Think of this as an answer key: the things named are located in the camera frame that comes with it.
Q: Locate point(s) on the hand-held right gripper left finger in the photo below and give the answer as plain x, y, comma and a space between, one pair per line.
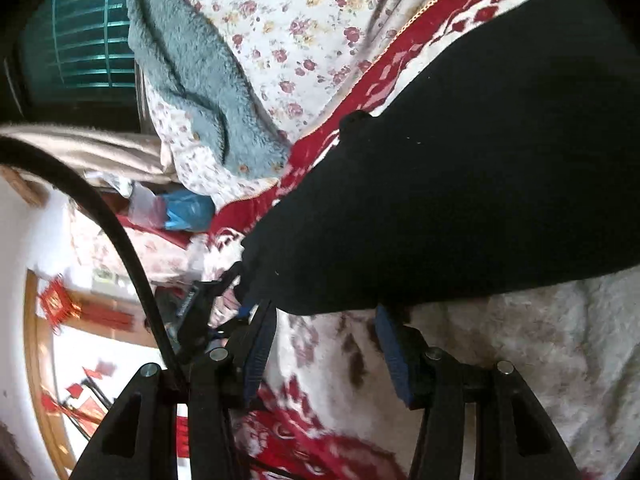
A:
260, 350

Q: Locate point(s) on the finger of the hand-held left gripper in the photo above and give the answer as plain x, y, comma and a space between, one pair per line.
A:
240, 317
232, 277

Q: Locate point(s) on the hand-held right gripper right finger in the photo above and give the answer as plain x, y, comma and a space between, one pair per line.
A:
395, 360

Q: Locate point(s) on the black pants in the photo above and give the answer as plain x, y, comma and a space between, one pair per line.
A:
450, 170

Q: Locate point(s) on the pink floral cloth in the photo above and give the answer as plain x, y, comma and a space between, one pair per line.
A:
160, 255

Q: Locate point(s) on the blue plastic bag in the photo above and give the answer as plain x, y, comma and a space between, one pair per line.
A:
187, 210

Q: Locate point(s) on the clear plastic bag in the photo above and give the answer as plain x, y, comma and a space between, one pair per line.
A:
145, 207

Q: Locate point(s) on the white fluffy blanket red print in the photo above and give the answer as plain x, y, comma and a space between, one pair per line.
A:
525, 340

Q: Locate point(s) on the red paper door decoration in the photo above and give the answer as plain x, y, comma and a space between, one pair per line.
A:
87, 405

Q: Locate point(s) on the beige cloth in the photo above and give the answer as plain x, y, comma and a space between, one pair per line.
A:
90, 152

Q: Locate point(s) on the grey-green fleece blanket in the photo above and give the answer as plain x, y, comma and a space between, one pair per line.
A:
200, 85

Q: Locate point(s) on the red and white patterned blanket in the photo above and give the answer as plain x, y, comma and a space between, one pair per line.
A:
360, 95

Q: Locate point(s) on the floral quilt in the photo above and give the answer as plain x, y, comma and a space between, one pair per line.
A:
280, 25

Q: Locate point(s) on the teal window blind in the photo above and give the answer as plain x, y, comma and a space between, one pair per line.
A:
85, 40

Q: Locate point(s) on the red knot wall ornament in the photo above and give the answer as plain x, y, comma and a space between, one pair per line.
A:
57, 302

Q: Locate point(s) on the wooden door frame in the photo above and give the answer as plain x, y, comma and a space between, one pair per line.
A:
35, 360

